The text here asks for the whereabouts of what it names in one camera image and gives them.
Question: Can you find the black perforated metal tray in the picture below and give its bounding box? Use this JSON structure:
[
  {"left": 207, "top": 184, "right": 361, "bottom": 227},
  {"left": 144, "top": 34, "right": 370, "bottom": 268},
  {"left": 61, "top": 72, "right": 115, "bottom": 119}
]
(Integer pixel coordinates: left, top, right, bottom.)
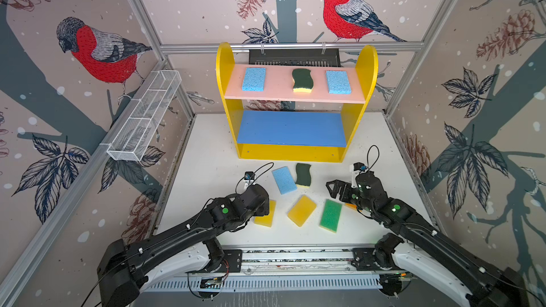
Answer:
[{"left": 249, "top": 49, "right": 341, "bottom": 68}]

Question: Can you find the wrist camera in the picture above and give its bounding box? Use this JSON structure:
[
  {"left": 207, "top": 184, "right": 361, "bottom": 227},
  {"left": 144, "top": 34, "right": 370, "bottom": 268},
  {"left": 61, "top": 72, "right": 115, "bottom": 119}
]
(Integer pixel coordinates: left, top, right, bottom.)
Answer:
[
  {"left": 350, "top": 162, "right": 368, "bottom": 179},
  {"left": 243, "top": 171, "right": 256, "bottom": 189}
]

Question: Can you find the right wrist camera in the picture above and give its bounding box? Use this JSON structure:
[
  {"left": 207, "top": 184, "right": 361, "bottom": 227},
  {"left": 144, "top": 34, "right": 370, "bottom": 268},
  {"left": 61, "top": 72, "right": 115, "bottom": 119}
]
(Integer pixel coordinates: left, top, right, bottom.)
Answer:
[{"left": 350, "top": 162, "right": 368, "bottom": 179}]

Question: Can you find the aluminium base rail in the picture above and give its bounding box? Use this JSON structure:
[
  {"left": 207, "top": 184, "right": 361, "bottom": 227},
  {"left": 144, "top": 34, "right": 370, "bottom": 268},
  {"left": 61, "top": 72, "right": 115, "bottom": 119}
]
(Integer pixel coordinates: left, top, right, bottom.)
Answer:
[{"left": 123, "top": 244, "right": 432, "bottom": 278}]

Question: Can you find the green yellow scouring sponge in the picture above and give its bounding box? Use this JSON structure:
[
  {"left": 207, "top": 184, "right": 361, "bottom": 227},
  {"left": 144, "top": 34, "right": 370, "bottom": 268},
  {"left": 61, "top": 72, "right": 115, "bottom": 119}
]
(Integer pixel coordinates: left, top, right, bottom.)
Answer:
[
  {"left": 291, "top": 68, "right": 314, "bottom": 93},
  {"left": 295, "top": 163, "right": 311, "bottom": 187}
]

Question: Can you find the yellow orange sponge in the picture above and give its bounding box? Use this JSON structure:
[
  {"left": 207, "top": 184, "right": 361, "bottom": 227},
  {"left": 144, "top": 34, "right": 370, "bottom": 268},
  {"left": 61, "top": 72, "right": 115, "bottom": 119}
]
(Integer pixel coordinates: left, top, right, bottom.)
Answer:
[{"left": 287, "top": 195, "right": 317, "bottom": 227}]

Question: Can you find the light blue sponge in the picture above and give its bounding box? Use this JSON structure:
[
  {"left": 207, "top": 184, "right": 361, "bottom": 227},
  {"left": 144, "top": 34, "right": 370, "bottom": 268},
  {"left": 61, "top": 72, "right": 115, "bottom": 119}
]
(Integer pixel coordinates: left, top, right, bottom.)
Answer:
[
  {"left": 272, "top": 166, "right": 297, "bottom": 195},
  {"left": 242, "top": 68, "right": 266, "bottom": 92},
  {"left": 326, "top": 70, "right": 352, "bottom": 95}
]

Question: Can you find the white wire basket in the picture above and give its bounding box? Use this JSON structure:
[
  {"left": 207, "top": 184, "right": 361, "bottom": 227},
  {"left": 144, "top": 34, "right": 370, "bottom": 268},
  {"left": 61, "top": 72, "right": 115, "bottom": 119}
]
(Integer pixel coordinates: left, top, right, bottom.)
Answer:
[{"left": 107, "top": 70, "right": 181, "bottom": 162}]

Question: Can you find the yellow shelf unit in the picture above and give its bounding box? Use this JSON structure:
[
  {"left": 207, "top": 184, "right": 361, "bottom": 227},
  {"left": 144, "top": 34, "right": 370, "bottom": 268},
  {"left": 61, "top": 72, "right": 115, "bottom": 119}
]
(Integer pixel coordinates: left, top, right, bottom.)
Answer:
[{"left": 216, "top": 43, "right": 379, "bottom": 163}]

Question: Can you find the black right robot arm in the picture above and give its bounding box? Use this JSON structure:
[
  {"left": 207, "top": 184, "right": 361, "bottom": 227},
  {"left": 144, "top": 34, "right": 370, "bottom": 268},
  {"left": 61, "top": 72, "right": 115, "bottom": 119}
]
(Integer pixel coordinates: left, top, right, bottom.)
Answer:
[{"left": 326, "top": 171, "right": 530, "bottom": 306}]

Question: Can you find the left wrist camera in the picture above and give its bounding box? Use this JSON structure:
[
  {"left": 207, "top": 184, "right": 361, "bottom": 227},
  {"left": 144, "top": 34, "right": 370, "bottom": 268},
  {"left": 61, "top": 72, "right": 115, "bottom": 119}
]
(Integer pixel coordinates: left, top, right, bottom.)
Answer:
[{"left": 243, "top": 171, "right": 256, "bottom": 189}]

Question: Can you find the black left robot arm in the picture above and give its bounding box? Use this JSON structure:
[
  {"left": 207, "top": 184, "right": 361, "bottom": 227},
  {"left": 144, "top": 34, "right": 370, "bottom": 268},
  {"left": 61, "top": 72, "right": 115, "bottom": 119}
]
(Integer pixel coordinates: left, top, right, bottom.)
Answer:
[{"left": 98, "top": 184, "right": 270, "bottom": 306}]

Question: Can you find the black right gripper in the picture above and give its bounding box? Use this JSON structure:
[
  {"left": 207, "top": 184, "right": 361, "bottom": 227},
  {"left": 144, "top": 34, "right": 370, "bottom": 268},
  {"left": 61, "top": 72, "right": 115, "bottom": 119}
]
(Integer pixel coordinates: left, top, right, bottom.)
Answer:
[{"left": 324, "top": 181, "right": 375, "bottom": 215}]

